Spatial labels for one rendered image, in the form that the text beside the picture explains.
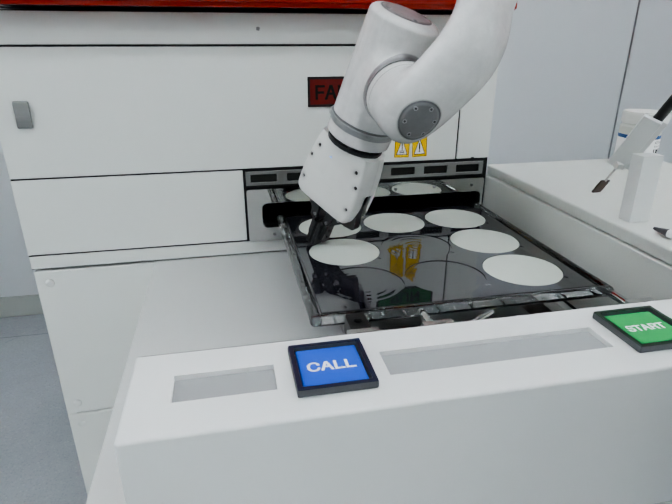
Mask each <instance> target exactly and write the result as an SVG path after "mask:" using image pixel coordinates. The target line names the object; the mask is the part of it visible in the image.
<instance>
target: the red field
mask: <svg viewBox="0 0 672 504"><path fill-rule="evenodd" d="M342 82H343V79H310V105H318V104H335V102H336V99H337V96H338V93H339V90H340V87H341V85H342Z"/></svg>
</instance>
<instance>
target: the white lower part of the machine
mask: <svg viewBox="0 0 672 504"><path fill-rule="evenodd" d="M283 251H286V250H283ZM283 251H270V252H283ZM270 252H257V253H270ZM257 253H244V254H257ZM244 254H231V255H244ZM231 255H218V256H231ZM218 256H205V257H218ZM205 257H192V258H205ZM192 258H179V259H192ZM179 259H166V260H179ZM166 260H153V261H139V262H126V263H113V264H100V265H87V266H74V267H61V268H48V269H36V270H35V272H34V276H35V280H36V284H37V288H38V292H39V297H40V301H41V305H42V309H43V313H44V317H45V321H46V326H47V330H48V334H49V338H50V342H51V346H52V351H53V355H54V359H55V363H56V367H57V371H58V375H59V380H60V384H61V388H62V392H63V396H64V400H65V404H66V409H67V413H68V417H69V421H70V425H71V429H72V433H73V438H74V442H75V446H76V450H77V454H78V458H79V462H80V467H81V471H82V475H83V479H84V483H85V487H86V491H87V496H88V495H89V491H90V488H91V484H92V481H93V477H94V474H95V470H96V467H97V463H98V460H99V456H100V453H101V449H102V446H103V443H104V439H105V436H106V432H107V429H108V425H109V422H110V418H111V415H112V411H113V408H114V404H115V401H116V397H117V394H118V390H119V387H120V383H121V380H122V376H123V373H124V369H125V366H126V362H127V359H128V355H129V352H130V349H131V345H132V342H133V338H134V335H135V331H136V328H137V324H138V321H139V317H140V314H141V310H142V307H143V303H144V300H145V296H146V293H147V289H148V286H149V282H150V279H151V275H152V272H153V268H154V265H155V261H166Z"/></svg>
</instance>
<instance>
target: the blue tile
mask: <svg viewBox="0 0 672 504"><path fill-rule="evenodd" d="M295 357H296V362H297V366H298V370H299V374H300V378H301V382H302V386H303V387H306V386H314V385H322V384H330V383H338V382H346V381H353V380H361V379H369V377H368V375H367V372H366V370H365V368H364V366H363V363H362V361H361V359H360V357H359V354H358V352H357V350H356V348H355V346H354V345H350V346H341V347H332V348H323V349H315V350H306V351H297V352H295Z"/></svg>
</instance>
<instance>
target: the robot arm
mask: <svg viewBox="0 0 672 504"><path fill-rule="evenodd" d="M517 1H518V0H456V4H455V7H454V9H453V12H452V14H451V16H450V18H449V20H448V22H447V23H446V25H445V27H444V29H443V30H442V32H441V33H440V34H439V30H438V28H437V26H436V25H435V24H434V23H433V22H432V21H430V20H429V19H428V18H426V17H425V16H423V15H421V14H420V13H418V12H416V11H414V10H411V9H409V8H407V7H404V6H401V5H398V4H395V3H391V2H386V1H376V2H373V3H372V4H371V5H370V6H369V9H368V12H367V14H366V17H365V20H364V23H363V26H362V28H361V31H360V34H359V37H358V40H357V42H356V45H355V48H354V51H353V54H352V57H351V59H350V62H349V65H348V68H347V71H346V73H345V76H344V79H343V82H342V85H341V87H340V90H339V93H338V96H337V99H336V102H335V104H334V105H333V106H332V107H331V108H330V110H329V113H330V114H331V116H330V118H329V121H328V125H327V126H325V127H324V129H323V130H322V132H321V133H320V135H319V136H318V138H317V140H316V141H315V143H314V145H313V147H312V149H311V151H310V153H309V155H308V157H307V159H306V161H305V164H304V166H303V169H302V171H301V174H300V177H299V186H300V188H301V190H302V191H303V192H304V193H305V194H306V195H307V196H308V197H310V202H311V205H312V209H311V215H312V217H313V218H312V221H311V224H310V226H309V229H308V230H309V232H308V234H307V237H306V240H307V241H311V244H312V245H313V246H314V245H317V244H319V243H324V242H326V241H327V240H328V239H329V237H330V235H331V232H332V230H333V228H334V226H335V225H340V224H341V225H343V226H344V227H346V228H348V229H350V230H355V229H357V228H359V225H360V220H361V216H364V215H365V214H366V213H367V211H368V209H369V207H370V205H371V202H372V200H373V197H374V195H375V192H376V189H377V186H378V183H379V180H380V177H381V173H382V169H383V164H384V159H385V155H384V154H383V153H382V152H384V151H386V150H387V149H388V148H389V145H390V143H391V141H392V140H393V141H395V142H398V143H402V144H410V143H414V142H418V141H420V140H422V139H424V138H426V137H427V136H429V135H430V134H432V133H433V132H435V131H436V130H437V129H439V128H440V127H441V126H442V125H444V124H445V123H446V122H447V121H448V120H450V119H451V118H452V117H453V116H454V115H455V114H456V113H457V112H458V111H459V110H460V109H462V108H463V107H464V106H465V105H466V104H467V103H468V102H469V101H470V100H471V99H472V98H473V97H474V96H475V95H476V94H477V93H478V92H479V91H480V90H481V89H482V88H483V87H484V85H485V84H486V83H487V82H488V81H489V79H490V78H491V77H492V75H493V74H494V72H495V71H496V69H497V67H498V65H499V64H500V62H501V60H502V57H503V55H504V53H505V50H506V47H507V44H508V40H509V36H510V31H511V26H512V18H513V12H514V9H515V6H516V3H517Z"/></svg>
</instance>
